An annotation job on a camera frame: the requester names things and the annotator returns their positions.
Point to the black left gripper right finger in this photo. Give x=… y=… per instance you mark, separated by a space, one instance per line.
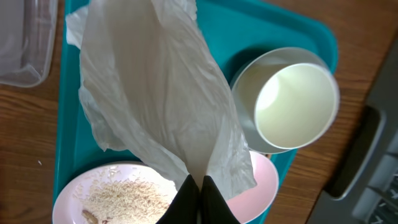
x=214 y=209

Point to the clear plastic bin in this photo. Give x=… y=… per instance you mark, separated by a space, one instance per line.
x=28 y=30

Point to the grey dishwasher rack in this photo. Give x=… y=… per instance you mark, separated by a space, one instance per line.
x=364 y=187

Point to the teal plastic tray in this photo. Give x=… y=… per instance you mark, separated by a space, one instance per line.
x=236 y=32

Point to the grey-green small saucer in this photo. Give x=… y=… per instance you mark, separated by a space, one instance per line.
x=282 y=55

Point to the white paper napkin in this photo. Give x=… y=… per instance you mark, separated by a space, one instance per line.
x=150 y=85

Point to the pink plate with rice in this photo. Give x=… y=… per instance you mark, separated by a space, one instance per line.
x=130 y=192

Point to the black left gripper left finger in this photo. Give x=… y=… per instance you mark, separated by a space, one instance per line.
x=184 y=206

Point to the white paper cup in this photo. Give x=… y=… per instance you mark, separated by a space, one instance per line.
x=291 y=106

